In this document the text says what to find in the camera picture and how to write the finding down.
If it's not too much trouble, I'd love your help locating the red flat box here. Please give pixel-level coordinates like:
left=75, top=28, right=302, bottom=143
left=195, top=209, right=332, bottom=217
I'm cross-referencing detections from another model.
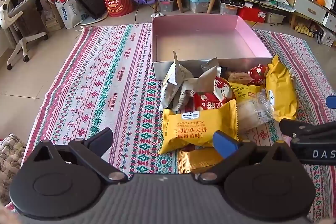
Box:
left=237, top=6, right=268, bottom=23

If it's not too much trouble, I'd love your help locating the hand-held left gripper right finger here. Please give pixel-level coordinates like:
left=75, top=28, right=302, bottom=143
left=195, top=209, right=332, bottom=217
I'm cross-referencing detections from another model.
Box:
left=197, top=130, right=292, bottom=185

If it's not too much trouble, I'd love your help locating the clear cake packet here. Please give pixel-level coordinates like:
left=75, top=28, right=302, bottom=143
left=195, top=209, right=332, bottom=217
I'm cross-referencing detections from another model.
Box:
left=236, top=90, right=277, bottom=133

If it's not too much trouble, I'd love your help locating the white office chair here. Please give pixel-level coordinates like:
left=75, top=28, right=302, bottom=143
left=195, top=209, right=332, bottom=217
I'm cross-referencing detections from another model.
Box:
left=0, top=0, right=49, bottom=70

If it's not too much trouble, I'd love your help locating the patterned woven floor mat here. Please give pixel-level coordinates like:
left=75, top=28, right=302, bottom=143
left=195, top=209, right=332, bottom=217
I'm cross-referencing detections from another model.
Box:
left=20, top=22, right=336, bottom=224

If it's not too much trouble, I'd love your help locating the brown biscuit packet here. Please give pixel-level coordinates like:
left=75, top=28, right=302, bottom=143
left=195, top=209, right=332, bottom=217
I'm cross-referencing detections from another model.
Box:
left=226, top=70, right=255, bottom=83

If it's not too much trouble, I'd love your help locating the pink cardboard box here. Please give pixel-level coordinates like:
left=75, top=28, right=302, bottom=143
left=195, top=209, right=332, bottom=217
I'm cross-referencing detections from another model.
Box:
left=152, top=14, right=273, bottom=81

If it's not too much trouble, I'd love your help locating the gold foil snack packet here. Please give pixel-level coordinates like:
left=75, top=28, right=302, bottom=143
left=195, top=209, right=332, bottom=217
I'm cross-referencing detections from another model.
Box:
left=178, top=147, right=223, bottom=174

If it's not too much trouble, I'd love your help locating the white printed box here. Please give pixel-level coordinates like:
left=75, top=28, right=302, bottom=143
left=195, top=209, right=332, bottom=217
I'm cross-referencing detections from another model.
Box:
left=322, top=30, right=336, bottom=47

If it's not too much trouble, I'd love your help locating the white printed shopping bag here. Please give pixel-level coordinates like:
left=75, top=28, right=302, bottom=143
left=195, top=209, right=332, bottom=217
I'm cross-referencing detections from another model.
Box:
left=54, top=0, right=88, bottom=30

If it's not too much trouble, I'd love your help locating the black bag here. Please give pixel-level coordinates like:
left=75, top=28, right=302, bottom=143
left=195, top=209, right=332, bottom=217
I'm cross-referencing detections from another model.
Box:
left=75, top=0, right=107, bottom=20

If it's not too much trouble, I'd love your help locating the clear plastic storage box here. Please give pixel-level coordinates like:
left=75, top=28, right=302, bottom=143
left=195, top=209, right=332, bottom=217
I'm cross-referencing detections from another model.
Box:
left=219, top=0, right=245, bottom=16
left=157, top=0, right=176, bottom=14
left=184, top=0, right=211, bottom=14

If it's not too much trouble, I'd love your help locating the beige quilted blanket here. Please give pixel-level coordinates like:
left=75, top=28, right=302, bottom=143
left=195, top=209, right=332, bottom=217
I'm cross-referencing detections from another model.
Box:
left=0, top=133, right=27, bottom=211

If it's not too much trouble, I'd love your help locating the grey snack packet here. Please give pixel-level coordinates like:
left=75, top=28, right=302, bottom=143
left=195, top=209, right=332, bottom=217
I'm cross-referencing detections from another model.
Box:
left=175, top=86, right=196, bottom=111
left=200, top=57, right=220, bottom=73
left=182, top=64, right=221, bottom=98
left=160, top=51, right=196, bottom=112

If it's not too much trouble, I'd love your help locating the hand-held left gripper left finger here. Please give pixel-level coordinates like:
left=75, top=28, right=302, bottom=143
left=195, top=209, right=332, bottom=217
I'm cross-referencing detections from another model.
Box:
left=33, top=128, right=129, bottom=185

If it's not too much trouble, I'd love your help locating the yellow snack packet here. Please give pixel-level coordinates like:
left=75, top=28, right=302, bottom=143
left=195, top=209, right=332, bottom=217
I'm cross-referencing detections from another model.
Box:
left=265, top=55, right=298, bottom=122
left=157, top=99, right=239, bottom=156
left=228, top=82, right=264, bottom=104

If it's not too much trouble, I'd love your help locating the white flat board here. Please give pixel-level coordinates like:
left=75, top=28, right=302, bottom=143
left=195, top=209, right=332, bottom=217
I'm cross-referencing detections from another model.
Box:
left=80, top=14, right=109, bottom=26

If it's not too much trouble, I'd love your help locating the white TV stand drawer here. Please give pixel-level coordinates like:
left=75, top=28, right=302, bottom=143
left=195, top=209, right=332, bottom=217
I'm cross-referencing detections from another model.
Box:
left=293, top=0, right=328, bottom=24
left=322, top=14, right=336, bottom=32

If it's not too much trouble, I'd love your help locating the yellow egg tray stack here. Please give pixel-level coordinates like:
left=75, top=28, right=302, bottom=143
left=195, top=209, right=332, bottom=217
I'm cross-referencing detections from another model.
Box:
left=294, top=23, right=315, bottom=38

